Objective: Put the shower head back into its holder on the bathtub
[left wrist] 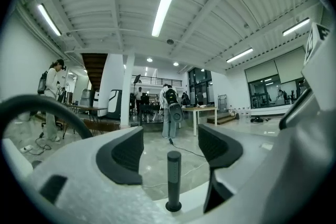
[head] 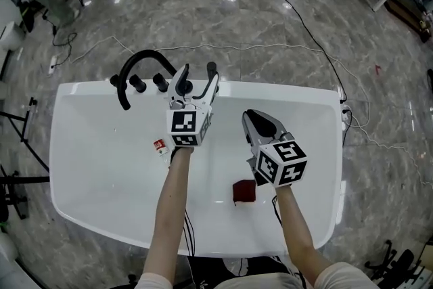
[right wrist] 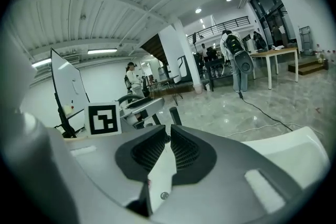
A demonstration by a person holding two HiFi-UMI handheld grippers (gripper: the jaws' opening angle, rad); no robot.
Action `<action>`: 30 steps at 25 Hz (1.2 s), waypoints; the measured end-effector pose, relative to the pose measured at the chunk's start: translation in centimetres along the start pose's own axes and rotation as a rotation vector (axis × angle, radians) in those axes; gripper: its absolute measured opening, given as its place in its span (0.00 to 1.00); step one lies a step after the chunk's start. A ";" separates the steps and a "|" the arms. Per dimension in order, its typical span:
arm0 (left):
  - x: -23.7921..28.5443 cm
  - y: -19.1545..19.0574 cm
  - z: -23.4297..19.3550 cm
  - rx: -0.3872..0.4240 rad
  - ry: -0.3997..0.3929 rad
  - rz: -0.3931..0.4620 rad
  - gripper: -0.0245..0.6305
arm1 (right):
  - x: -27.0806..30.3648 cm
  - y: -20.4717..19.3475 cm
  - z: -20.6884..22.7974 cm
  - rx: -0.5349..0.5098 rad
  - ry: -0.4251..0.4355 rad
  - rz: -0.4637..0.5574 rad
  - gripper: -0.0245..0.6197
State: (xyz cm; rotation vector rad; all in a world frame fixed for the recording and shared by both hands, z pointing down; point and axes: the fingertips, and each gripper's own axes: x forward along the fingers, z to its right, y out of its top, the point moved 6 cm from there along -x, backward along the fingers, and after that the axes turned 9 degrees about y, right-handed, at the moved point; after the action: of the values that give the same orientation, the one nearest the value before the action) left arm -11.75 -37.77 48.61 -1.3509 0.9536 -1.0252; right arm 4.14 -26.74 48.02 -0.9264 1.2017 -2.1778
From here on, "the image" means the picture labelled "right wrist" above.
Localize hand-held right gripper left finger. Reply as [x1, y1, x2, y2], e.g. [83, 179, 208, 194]
[65, 125, 172, 207]

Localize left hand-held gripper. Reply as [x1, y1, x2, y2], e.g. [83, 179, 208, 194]
[84, 98, 165, 137]

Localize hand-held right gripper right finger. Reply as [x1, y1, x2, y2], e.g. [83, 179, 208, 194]
[152, 125, 306, 224]

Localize white bathtub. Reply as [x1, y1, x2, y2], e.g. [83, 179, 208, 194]
[146, 125, 330, 215]

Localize black curved faucet spout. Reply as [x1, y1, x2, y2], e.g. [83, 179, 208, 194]
[117, 94, 162, 126]

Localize wooden desk with hairpin legs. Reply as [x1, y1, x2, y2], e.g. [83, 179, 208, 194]
[146, 76, 184, 106]

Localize black treadmill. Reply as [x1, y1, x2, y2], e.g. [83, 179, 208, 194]
[176, 56, 194, 84]

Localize wooden staircase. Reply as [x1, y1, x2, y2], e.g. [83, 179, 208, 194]
[140, 33, 170, 64]

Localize beige jug with red cap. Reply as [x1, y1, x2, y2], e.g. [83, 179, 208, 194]
[62, 103, 76, 118]

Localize long ceiling tube light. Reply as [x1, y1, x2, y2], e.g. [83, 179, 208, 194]
[31, 58, 52, 68]
[87, 48, 118, 55]

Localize black panel light on stand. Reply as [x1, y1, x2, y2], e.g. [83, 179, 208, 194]
[191, 32, 200, 56]

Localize black bench table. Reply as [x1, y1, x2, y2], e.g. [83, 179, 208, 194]
[204, 59, 235, 92]

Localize whiteboard on black stand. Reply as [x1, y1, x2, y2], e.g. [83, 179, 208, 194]
[49, 47, 91, 138]

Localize black mezzanine railing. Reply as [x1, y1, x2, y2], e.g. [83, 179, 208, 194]
[186, 16, 249, 39]

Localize wooden table with white legs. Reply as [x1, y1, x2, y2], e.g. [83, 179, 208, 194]
[249, 47, 300, 90]

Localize dark wooden steps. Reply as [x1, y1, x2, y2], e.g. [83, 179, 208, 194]
[288, 59, 327, 76]

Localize black framed glass doors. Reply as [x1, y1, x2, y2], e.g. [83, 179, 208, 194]
[249, 0, 297, 48]

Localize row of bottles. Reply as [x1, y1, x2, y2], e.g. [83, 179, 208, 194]
[314, 46, 336, 70]

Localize long white floor cable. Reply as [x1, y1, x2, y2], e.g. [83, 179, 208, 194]
[225, 122, 324, 137]

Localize long black floor cable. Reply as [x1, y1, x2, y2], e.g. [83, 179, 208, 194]
[238, 91, 294, 132]

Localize metal wire rack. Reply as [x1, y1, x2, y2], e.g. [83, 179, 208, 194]
[299, 25, 313, 56]

